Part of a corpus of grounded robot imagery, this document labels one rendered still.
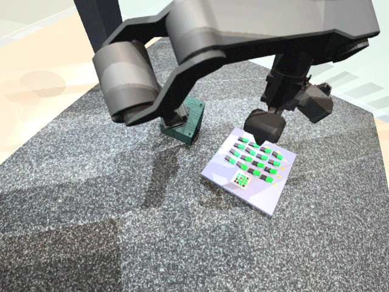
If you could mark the pale lavender switch panel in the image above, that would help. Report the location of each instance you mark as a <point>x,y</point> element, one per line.
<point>256,174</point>

